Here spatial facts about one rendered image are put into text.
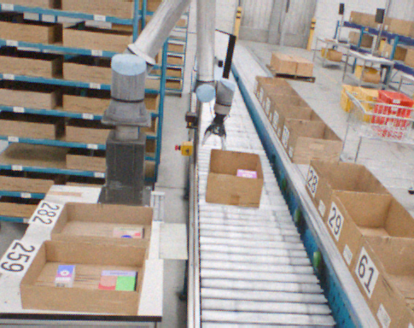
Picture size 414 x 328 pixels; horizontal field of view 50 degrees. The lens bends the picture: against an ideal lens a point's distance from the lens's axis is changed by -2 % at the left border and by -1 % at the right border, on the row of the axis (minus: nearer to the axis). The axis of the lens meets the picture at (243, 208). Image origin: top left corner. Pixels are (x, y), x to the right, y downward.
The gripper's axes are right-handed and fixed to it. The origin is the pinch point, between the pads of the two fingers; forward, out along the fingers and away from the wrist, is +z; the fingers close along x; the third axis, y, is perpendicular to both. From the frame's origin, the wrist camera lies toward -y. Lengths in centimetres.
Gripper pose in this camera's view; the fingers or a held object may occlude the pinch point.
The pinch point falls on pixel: (212, 147)
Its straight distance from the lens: 245.0
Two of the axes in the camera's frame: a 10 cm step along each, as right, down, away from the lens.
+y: 1.0, 4.5, -8.9
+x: 9.6, 1.8, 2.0
